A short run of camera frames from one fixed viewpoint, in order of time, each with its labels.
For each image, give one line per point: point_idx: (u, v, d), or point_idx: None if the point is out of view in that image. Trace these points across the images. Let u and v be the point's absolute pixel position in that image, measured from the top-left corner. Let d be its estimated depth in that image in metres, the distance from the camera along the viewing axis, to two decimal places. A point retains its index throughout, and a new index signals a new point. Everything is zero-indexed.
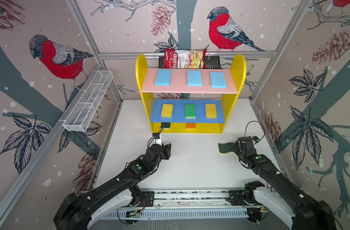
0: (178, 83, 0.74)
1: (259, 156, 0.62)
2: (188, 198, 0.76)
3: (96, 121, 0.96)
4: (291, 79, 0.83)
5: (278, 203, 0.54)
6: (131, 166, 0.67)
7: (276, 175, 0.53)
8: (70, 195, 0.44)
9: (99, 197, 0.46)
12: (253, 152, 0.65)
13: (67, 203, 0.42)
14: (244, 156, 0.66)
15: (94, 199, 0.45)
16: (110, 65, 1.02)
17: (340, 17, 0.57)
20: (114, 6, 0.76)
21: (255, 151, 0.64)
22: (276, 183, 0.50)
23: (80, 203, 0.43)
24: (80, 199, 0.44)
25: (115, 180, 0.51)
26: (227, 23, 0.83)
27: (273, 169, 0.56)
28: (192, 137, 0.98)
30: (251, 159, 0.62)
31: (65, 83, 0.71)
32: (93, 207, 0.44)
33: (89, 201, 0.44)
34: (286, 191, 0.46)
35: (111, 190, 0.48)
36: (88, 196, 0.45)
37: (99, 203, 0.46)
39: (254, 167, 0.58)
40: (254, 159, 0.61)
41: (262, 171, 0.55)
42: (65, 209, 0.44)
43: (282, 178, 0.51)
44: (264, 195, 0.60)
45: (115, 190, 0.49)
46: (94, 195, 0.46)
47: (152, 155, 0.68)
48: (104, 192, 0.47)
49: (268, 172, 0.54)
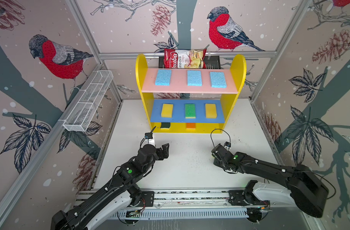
0: (178, 83, 0.74)
1: (236, 155, 0.65)
2: (188, 198, 0.76)
3: (96, 121, 0.96)
4: (291, 79, 0.83)
5: (275, 189, 0.55)
6: (121, 170, 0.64)
7: (256, 163, 0.55)
8: (57, 212, 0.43)
9: (87, 212, 0.44)
12: (229, 154, 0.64)
13: (56, 221, 0.41)
14: (225, 163, 0.67)
15: (82, 214, 0.43)
16: (110, 65, 1.02)
17: (340, 17, 0.57)
20: (114, 6, 0.76)
21: (230, 153, 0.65)
22: (262, 171, 0.51)
23: (68, 220, 0.42)
24: (67, 215, 0.42)
25: (103, 190, 0.48)
26: (228, 23, 0.83)
27: (252, 160, 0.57)
28: (192, 137, 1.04)
30: (232, 162, 0.62)
31: (65, 83, 0.71)
32: (82, 222, 0.43)
33: (77, 217, 0.42)
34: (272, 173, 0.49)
35: (98, 202, 0.46)
36: (75, 212, 0.43)
37: (87, 218, 0.44)
39: (239, 168, 0.59)
40: (233, 160, 0.63)
41: (246, 167, 0.56)
42: (55, 226, 0.44)
43: (262, 164, 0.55)
44: (263, 189, 0.60)
45: (105, 200, 0.47)
46: (82, 210, 0.44)
47: (145, 156, 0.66)
48: (92, 205, 0.45)
49: (250, 165, 0.56)
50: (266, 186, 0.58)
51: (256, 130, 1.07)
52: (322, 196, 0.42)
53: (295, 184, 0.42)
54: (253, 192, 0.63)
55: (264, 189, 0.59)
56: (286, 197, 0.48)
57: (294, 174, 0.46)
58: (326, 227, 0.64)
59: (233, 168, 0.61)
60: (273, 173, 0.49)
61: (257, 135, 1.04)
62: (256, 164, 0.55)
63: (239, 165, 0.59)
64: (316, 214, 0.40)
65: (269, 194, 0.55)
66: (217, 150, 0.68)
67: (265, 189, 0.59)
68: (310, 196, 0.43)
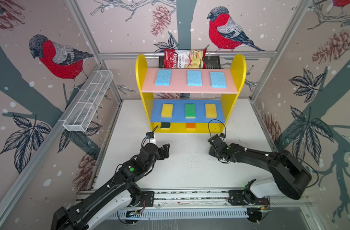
0: (178, 83, 0.74)
1: (230, 145, 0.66)
2: (188, 198, 0.76)
3: (96, 121, 0.96)
4: (291, 79, 0.83)
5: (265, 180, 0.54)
6: (123, 168, 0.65)
7: (246, 151, 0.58)
8: (59, 209, 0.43)
9: (89, 208, 0.44)
12: (224, 144, 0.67)
13: (58, 218, 0.41)
14: (219, 152, 0.71)
15: (83, 211, 0.43)
16: (110, 65, 1.02)
17: (340, 17, 0.57)
20: (114, 6, 0.76)
21: (225, 143, 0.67)
22: (249, 157, 0.55)
23: (70, 216, 0.42)
24: (69, 212, 0.42)
25: (106, 187, 0.49)
26: (227, 23, 0.83)
27: (242, 148, 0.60)
28: (191, 137, 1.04)
30: (225, 151, 0.66)
31: (65, 83, 0.71)
32: (84, 219, 0.43)
33: (79, 214, 0.42)
34: (257, 157, 0.52)
35: (100, 200, 0.46)
36: (77, 208, 0.43)
37: (89, 215, 0.44)
39: (230, 158, 0.63)
40: (227, 149, 0.67)
41: (236, 155, 0.60)
42: (55, 224, 0.44)
43: (250, 151, 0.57)
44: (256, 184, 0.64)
45: (107, 197, 0.47)
46: (84, 206, 0.44)
47: (146, 154, 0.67)
48: (94, 202, 0.45)
49: (239, 152, 0.60)
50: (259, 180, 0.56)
51: (256, 130, 1.07)
52: (301, 179, 0.44)
53: (274, 165, 0.45)
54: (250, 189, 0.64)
55: (257, 183, 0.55)
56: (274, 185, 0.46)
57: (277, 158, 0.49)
58: (326, 227, 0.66)
59: (226, 157, 0.65)
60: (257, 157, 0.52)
61: (257, 135, 1.04)
62: (245, 151, 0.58)
63: (231, 154, 0.62)
64: (294, 196, 0.41)
65: (262, 188, 0.56)
66: (213, 139, 0.72)
67: (258, 182, 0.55)
68: (287, 177, 0.45)
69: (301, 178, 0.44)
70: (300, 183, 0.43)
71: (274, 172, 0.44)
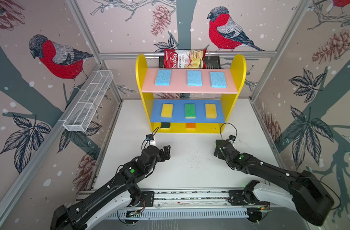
0: (178, 83, 0.74)
1: (242, 155, 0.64)
2: (188, 198, 0.76)
3: (96, 121, 0.96)
4: (291, 79, 0.83)
5: (277, 191, 0.55)
6: (123, 170, 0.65)
7: (262, 166, 0.56)
8: (59, 207, 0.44)
9: (88, 208, 0.44)
12: (236, 153, 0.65)
13: (57, 215, 0.41)
14: (230, 161, 0.67)
15: (83, 211, 0.43)
16: (110, 65, 1.02)
17: (340, 17, 0.57)
20: (114, 6, 0.76)
21: (237, 152, 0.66)
22: (265, 173, 0.52)
23: (70, 215, 0.42)
24: (69, 211, 0.43)
25: (106, 188, 0.49)
26: (227, 23, 0.83)
27: (257, 162, 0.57)
28: (192, 137, 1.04)
30: (237, 161, 0.63)
31: (65, 83, 0.71)
32: (83, 218, 0.43)
33: (78, 213, 0.43)
34: (275, 176, 0.49)
35: (100, 199, 0.46)
36: (77, 207, 0.44)
37: (88, 214, 0.45)
39: (243, 169, 0.60)
40: (239, 159, 0.64)
41: (250, 168, 0.57)
42: (55, 222, 0.44)
43: (267, 167, 0.54)
44: (263, 190, 0.60)
45: (107, 197, 0.48)
46: (84, 206, 0.44)
47: (148, 156, 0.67)
48: (94, 201, 0.46)
49: (254, 166, 0.57)
50: (268, 188, 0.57)
51: (256, 130, 1.07)
52: (326, 207, 0.41)
53: (297, 188, 0.42)
54: (252, 192, 0.63)
55: (265, 190, 0.60)
56: (286, 201, 0.48)
57: (298, 179, 0.45)
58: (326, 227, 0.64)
59: (237, 168, 0.62)
60: (276, 176, 0.49)
61: (257, 135, 1.04)
62: (262, 166, 0.56)
63: (243, 165, 0.60)
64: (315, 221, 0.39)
65: (269, 196, 0.55)
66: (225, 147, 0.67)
67: (266, 190, 0.59)
68: (310, 201, 0.41)
69: (323, 203, 0.42)
70: (321, 208, 0.41)
71: (295, 194, 0.41)
